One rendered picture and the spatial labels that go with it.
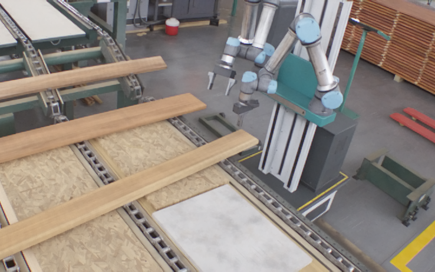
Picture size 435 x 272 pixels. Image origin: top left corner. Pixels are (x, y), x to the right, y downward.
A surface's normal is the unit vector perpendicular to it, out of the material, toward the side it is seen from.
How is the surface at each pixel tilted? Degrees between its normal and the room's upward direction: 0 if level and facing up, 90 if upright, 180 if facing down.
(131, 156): 0
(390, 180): 90
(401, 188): 90
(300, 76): 90
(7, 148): 0
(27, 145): 0
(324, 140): 90
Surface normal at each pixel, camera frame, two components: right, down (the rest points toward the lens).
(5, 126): 0.62, 0.49
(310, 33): -0.12, 0.40
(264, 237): 0.14, -0.84
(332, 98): -0.01, 0.62
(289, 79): -0.73, 0.26
